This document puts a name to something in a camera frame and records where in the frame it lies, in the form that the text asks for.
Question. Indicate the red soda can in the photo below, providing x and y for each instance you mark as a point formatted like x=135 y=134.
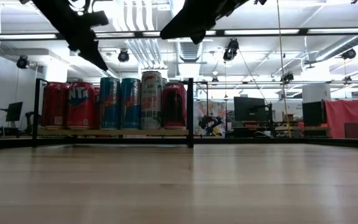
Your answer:
x=174 y=105

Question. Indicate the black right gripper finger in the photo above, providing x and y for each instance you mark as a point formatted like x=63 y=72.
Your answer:
x=188 y=25

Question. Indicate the floral patterned curtain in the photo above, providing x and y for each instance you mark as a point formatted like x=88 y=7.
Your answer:
x=219 y=107

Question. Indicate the dark red chair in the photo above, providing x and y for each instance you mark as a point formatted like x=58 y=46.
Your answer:
x=357 y=130

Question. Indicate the red Fanta strawberry can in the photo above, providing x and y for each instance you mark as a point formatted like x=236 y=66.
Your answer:
x=81 y=105

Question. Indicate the white tank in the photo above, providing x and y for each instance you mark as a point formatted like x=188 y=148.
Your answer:
x=315 y=92

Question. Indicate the red Coca-Cola Star Wars can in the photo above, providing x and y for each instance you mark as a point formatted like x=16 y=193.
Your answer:
x=54 y=105

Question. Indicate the small brown cardboard box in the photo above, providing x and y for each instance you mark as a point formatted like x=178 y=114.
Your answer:
x=288 y=117

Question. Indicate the black machine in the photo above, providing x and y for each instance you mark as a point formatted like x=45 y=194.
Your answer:
x=29 y=123

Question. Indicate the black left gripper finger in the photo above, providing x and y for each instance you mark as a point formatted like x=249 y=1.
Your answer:
x=93 y=57

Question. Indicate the silver sugar-free Red Bull can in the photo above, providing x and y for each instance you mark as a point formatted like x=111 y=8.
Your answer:
x=110 y=102
x=130 y=102

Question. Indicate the black ceiling camera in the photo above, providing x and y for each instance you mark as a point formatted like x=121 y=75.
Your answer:
x=231 y=49
x=287 y=76
x=22 y=62
x=349 y=53
x=123 y=56

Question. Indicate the small black green robot arm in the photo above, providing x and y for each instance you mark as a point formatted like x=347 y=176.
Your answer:
x=208 y=121

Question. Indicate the small black monitor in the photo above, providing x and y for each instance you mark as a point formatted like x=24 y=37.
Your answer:
x=14 y=111

